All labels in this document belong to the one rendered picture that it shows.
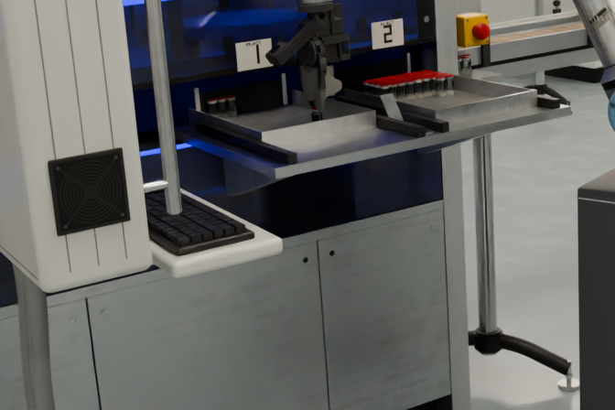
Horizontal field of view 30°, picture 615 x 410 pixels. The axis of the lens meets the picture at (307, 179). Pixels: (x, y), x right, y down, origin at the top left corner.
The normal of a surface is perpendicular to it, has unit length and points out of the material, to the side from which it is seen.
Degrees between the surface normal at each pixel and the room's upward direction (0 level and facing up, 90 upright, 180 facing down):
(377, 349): 90
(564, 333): 0
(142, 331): 90
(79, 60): 90
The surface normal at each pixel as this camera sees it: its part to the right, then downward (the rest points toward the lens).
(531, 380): -0.07, -0.96
